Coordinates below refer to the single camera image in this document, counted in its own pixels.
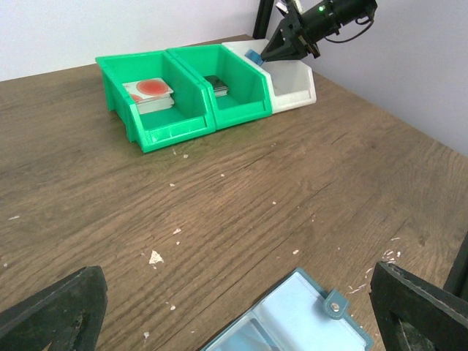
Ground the right green plastic bin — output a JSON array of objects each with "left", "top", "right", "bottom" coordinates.
[{"left": 168, "top": 44, "right": 273, "bottom": 129}]

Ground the red circles card stack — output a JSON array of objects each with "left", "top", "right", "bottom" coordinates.
[{"left": 123, "top": 78, "right": 175, "bottom": 114}]

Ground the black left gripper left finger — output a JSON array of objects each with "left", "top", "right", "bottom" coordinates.
[{"left": 1, "top": 266, "right": 107, "bottom": 350}]

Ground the blue card holder wallet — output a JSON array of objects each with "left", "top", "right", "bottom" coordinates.
[{"left": 202, "top": 268, "right": 374, "bottom": 350}]

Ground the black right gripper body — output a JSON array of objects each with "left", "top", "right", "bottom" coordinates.
[{"left": 279, "top": 7, "right": 320, "bottom": 59}]

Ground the blue credit card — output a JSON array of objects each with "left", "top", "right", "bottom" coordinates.
[{"left": 245, "top": 49, "right": 264, "bottom": 67}]

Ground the green plastic bin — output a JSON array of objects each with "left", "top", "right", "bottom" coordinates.
[
  {"left": 168, "top": 44, "right": 273, "bottom": 129},
  {"left": 96, "top": 50, "right": 215, "bottom": 153}
]

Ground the black frame post right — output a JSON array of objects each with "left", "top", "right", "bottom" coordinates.
[{"left": 252, "top": 0, "right": 276, "bottom": 39}]

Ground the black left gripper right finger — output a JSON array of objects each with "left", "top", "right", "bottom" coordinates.
[{"left": 369, "top": 261, "right": 467, "bottom": 350}]

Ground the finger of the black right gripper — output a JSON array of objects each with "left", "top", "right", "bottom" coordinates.
[
  {"left": 262, "top": 27, "right": 294, "bottom": 51},
  {"left": 261, "top": 46, "right": 310, "bottom": 62}
]

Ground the black VIP card stack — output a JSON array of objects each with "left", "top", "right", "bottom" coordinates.
[{"left": 204, "top": 75, "right": 229, "bottom": 98}]

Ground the white plastic bin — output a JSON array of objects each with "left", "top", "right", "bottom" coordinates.
[{"left": 222, "top": 39, "right": 317, "bottom": 114}]

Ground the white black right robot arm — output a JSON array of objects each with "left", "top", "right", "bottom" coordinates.
[{"left": 260, "top": 0, "right": 377, "bottom": 62}]

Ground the left green plastic bin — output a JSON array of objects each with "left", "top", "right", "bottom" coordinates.
[{"left": 96, "top": 50, "right": 215, "bottom": 153}]

